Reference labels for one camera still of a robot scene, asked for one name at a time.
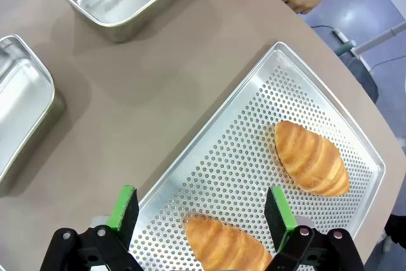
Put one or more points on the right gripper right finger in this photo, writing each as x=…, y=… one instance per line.
x=279, y=217

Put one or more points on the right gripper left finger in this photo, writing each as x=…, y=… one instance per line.
x=123, y=210

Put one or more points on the golden bread roll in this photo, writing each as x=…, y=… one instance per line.
x=311, y=160
x=222, y=245

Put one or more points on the steel container holding bread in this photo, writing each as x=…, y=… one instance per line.
x=22, y=99

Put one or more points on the open steel rectangular container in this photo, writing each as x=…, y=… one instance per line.
x=104, y=7

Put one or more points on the perforated aluminium baking tray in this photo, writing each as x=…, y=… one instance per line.
x=228, y=156

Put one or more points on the grey metal pipe frame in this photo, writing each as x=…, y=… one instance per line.
x=374, y=41

